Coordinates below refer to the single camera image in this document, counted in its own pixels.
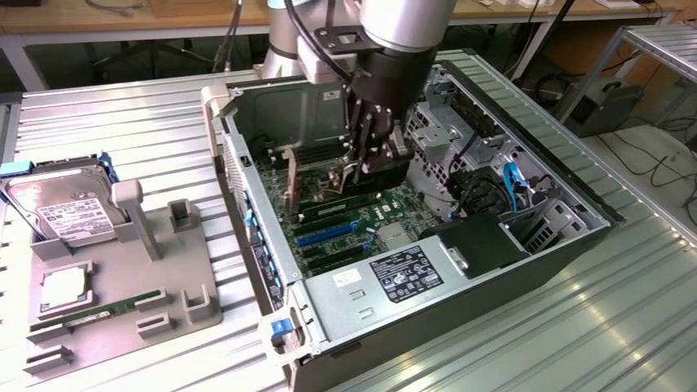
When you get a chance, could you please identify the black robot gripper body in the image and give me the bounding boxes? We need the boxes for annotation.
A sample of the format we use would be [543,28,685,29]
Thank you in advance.
[347,47,439,120]

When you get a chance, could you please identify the graphics card with metal bracket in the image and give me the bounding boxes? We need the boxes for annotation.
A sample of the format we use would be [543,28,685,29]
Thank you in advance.
[281,147,411,220]

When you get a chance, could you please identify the black RAM slots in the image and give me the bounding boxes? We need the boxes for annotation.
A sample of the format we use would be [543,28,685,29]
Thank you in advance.
[265,139,349,172]

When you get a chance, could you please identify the silver metal drive cage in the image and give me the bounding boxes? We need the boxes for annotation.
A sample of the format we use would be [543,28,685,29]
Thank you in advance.
[401,65,515,214]

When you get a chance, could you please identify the green motherboard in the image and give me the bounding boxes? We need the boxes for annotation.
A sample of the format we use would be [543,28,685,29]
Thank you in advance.
[255,134,444,274]

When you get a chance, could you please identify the installed green RAM stick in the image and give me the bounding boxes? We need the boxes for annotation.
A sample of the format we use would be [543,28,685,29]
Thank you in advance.
[300,195,381,224]

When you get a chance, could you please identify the silver chipset heatsink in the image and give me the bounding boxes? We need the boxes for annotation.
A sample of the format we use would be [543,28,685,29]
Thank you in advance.
[377,226,408,251]

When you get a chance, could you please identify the blue expansion slot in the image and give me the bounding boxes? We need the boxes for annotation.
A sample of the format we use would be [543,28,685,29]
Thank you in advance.
[295,222,365,249]

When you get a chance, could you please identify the black expansion slot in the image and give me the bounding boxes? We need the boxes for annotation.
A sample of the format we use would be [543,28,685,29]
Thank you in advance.
[301,243,372,265]

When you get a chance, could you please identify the silver power supply with label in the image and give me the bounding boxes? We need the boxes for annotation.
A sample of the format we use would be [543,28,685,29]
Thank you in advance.
[301,234,471,342]

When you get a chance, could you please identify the black box on floor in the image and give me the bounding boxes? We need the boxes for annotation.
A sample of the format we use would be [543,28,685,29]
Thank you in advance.
[568,80,645,139]

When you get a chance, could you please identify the wooden desk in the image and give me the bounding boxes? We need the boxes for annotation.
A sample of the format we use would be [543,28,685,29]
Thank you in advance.
[0,0,685,91]

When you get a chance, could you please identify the open black PC case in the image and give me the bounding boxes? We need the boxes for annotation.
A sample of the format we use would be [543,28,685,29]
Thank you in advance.
[200,59,628,392]

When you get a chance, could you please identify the blue disk caddy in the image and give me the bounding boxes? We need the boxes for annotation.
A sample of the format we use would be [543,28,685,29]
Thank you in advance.
[0,151,123,243]

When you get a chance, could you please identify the metal slat side table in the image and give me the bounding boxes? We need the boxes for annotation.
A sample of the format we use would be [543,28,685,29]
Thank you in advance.
[597,24,697,108]

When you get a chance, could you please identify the silver hard disk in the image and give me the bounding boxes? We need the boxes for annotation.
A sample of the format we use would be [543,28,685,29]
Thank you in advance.
[0,163,120,251]

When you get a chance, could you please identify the grey parts rack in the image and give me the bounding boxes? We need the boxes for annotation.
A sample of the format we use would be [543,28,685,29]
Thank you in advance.
[23,177,225,377]

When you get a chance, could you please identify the silver CPU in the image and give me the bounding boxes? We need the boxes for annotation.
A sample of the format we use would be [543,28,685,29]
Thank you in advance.
[40,270,92,312]

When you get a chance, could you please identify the loose green RAM stick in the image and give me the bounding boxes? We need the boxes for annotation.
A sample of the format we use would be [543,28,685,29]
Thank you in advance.
[31,291,165,332]

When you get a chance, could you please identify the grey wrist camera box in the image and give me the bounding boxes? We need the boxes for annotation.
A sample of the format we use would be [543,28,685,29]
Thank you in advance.
[295,25,385,86]

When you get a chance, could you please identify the black wire bundle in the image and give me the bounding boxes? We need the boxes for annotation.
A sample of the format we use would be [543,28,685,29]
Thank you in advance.
[448,167,509,216]

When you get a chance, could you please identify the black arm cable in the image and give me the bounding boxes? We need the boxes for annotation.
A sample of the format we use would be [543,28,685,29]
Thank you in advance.
[283,0,356,85]

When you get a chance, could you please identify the blue wire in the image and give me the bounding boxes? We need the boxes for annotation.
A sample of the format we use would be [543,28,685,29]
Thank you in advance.
[503,161,533,213]

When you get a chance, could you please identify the black plastic air duct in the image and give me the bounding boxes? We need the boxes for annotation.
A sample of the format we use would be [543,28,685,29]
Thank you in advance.
[420,213,533,282]

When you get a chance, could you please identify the grey hanging cable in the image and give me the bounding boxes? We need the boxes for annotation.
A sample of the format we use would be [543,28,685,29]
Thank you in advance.
[219,0,245,74]

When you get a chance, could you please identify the black floor cables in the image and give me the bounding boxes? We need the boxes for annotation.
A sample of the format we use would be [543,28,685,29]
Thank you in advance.
[597,117,697,189]

